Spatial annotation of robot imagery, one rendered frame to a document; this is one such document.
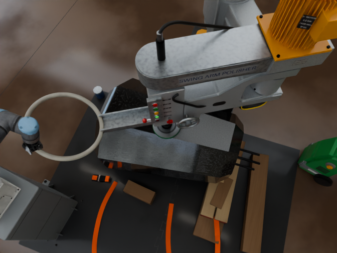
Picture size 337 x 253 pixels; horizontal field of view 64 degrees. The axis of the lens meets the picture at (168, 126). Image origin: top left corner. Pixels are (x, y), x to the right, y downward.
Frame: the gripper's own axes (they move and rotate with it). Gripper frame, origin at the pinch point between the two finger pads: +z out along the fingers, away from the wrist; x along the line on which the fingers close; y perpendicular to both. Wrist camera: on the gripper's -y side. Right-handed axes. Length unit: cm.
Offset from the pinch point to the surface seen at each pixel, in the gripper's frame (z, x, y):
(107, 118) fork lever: -7, 49, 10
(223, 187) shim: 40, 119, 108
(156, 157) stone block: 19, 73, 50
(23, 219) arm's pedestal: 50, -25, 26
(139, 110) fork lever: -18, 67, 20
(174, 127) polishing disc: -6, 88, 42
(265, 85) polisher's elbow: -72, 114, 62
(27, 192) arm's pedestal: 42.0, -13.6, 12.7
